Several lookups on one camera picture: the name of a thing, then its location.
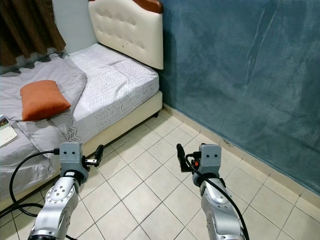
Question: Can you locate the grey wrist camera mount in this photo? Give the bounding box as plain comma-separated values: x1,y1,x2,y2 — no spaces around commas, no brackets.
198,143,224,174
59,142,84,172

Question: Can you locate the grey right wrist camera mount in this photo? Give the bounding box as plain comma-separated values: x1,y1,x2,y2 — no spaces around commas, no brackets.
198,143,224,174

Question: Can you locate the cream tufted headboard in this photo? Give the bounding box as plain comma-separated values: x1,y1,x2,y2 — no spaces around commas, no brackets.
88,0,165,71

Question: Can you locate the white book with photo cover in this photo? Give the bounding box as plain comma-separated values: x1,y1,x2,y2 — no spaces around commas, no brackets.
0,115,17,149

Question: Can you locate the orange pillow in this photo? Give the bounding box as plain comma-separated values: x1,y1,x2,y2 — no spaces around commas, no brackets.
20,79,72,122

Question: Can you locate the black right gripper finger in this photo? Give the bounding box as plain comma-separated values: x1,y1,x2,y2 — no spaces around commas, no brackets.
176,143,189,173

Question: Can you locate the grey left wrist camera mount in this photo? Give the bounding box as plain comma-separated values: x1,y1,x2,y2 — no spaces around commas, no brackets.
59,142,84,172

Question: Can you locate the brown curtain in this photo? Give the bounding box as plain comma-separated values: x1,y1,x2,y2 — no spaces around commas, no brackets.
0,0,67,68

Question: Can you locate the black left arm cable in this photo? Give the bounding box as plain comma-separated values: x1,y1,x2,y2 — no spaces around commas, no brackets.
0,148,63,222

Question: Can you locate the white patterned mattress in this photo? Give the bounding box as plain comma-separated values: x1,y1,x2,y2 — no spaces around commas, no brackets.
65,43,161,146

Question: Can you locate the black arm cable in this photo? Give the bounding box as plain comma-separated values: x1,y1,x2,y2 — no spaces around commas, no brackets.
0,148,63,222
189,159,251,240

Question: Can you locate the grey blanket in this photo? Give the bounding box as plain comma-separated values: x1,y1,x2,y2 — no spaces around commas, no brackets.
0,53,89,202

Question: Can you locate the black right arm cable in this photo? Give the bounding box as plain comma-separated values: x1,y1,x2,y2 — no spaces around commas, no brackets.
189,159,251,240

